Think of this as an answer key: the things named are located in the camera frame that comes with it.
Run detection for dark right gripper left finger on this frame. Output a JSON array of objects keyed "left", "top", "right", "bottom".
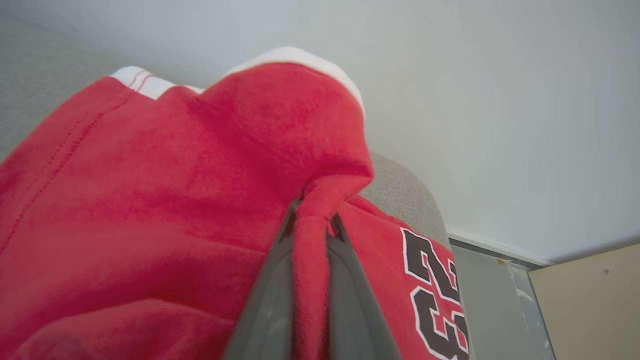
[{"left": 222, "top": 197, "right": 303, "bottom": 360}]

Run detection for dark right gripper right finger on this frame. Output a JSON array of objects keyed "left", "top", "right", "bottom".
[{"left": 326, "top": 214, "right": 403, "bottom": 360}]

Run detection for red jersey shirt number 23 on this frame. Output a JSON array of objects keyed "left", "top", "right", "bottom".
[{"left": 344, "top": 195, "right": 472, "bottom": 360}]

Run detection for red shorts with white trim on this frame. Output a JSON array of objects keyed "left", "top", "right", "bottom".
[{"left": 0, "top": 46, "right": 376, "bottom": 360}]

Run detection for beige flat board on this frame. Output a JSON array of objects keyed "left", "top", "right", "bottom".
[{"left": 528, "top": 243, "right": 640, "bottom": 360}]

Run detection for white wall baseboard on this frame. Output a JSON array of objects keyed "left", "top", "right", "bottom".
[{"left": 446, "top": 227, "right": 554, "bottom": 269}]

